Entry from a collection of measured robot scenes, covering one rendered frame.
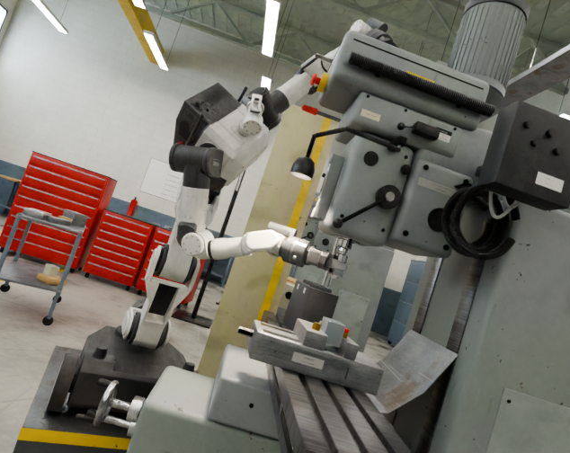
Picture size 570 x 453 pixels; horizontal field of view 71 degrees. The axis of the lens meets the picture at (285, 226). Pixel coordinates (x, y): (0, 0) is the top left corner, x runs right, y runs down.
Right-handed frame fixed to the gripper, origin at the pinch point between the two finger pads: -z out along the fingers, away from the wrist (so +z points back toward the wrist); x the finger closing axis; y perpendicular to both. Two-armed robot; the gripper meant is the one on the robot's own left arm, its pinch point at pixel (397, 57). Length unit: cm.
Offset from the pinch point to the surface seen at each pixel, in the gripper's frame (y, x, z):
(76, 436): -156, 42, -47
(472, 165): -11.2, -17.6, -39.7
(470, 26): 20.6, -11.8, -4.8
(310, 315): -87, -15, -38
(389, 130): -18.0, 6.6, -27.9
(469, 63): 11.3, -12.2, -15.3
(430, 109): -6.6, -1.0, -27.0
